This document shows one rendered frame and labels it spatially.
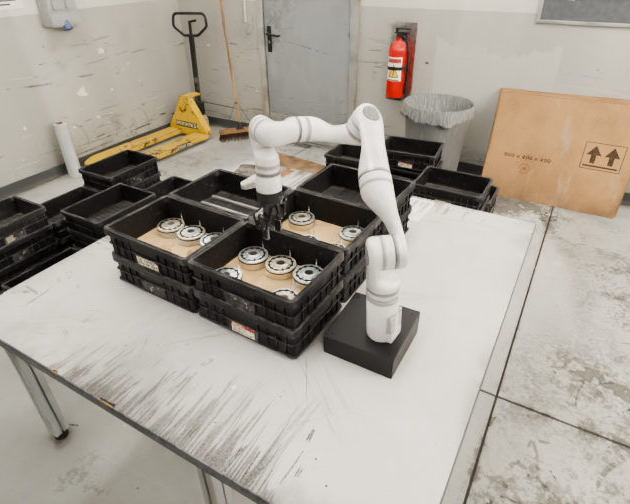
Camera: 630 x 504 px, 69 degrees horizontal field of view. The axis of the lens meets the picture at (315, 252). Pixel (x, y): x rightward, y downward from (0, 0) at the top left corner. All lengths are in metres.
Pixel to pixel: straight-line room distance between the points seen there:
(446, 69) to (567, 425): 2.96
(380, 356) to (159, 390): 0.62
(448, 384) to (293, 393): 0.43
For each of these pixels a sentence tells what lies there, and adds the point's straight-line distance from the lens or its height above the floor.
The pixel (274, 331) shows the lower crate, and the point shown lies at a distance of 1.35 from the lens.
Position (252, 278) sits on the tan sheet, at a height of 0.83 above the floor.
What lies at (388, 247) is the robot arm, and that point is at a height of 1.10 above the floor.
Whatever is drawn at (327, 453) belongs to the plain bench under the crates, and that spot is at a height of 0.70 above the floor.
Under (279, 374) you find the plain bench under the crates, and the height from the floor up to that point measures 0.70.
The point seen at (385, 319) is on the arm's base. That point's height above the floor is 0.87.
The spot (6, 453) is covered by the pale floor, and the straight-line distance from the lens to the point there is 2.42.
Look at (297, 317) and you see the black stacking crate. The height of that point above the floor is 0.85.
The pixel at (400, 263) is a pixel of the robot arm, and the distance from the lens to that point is 1.17.
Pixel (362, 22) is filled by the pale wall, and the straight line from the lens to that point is 4.50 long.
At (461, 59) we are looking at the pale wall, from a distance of 4.24.
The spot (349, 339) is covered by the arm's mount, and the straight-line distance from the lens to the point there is 1.36.
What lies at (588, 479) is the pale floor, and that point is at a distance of 2.24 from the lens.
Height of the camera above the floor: 1.72
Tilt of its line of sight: 33 degrees down
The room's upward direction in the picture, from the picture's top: 1 degrees counter-clockwise
